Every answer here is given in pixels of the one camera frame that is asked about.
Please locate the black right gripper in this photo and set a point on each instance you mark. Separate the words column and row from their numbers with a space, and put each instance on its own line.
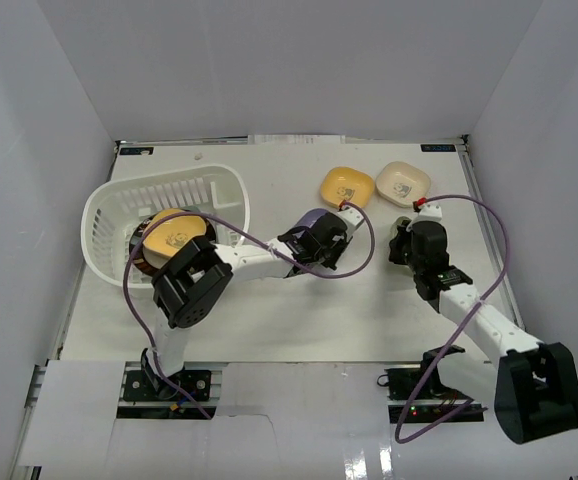
column 396, row 243

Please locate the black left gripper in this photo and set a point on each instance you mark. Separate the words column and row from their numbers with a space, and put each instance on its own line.
column 342, row 245

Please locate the green square panda dish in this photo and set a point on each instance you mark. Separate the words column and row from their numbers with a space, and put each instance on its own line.
column 401, row 223

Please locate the purple square panda dish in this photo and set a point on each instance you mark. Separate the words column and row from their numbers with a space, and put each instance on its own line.
column 307, row 221

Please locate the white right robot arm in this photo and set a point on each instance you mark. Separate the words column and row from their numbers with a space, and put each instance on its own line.
column 536, row 393

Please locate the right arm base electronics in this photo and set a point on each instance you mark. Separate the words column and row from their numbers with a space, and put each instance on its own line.
column 433, row 401

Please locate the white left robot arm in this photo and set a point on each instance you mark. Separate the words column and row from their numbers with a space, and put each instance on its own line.
column 189, row 285

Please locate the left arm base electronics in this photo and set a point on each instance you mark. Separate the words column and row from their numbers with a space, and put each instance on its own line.
column 140, row 400

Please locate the white plastic dish bin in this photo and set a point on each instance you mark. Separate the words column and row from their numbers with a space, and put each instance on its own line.
column 114, row 210

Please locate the yellow square panda dish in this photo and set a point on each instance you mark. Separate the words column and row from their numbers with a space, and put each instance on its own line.
column 345, row 184

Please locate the cream square panda dish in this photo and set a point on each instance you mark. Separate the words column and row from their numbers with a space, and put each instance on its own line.
column 402, row 184

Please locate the papers at table back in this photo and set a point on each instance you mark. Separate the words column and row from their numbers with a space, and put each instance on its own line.
column 295, row 139

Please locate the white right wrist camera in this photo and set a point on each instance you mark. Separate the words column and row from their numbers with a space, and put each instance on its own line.
column 425, row 210

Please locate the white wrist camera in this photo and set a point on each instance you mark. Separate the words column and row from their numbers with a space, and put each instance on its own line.
column 425, row 210
column 352, row 218

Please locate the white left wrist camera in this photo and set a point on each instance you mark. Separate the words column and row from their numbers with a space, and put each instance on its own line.
column 352, row 218

